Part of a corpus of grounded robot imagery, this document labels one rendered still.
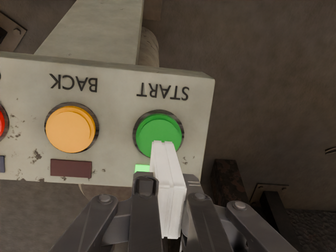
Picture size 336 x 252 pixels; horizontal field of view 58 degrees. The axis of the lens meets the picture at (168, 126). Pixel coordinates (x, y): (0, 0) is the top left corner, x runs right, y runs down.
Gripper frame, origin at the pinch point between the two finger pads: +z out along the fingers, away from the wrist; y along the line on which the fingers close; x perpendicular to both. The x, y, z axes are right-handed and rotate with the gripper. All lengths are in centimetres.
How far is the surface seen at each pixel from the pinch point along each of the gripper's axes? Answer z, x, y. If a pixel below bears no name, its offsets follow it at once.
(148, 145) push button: 7.9, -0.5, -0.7
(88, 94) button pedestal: 9.0, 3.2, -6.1
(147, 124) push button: 7.9, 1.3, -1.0
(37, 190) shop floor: 92, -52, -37
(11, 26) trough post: 69, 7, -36
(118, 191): 22.3, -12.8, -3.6
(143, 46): 56, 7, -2
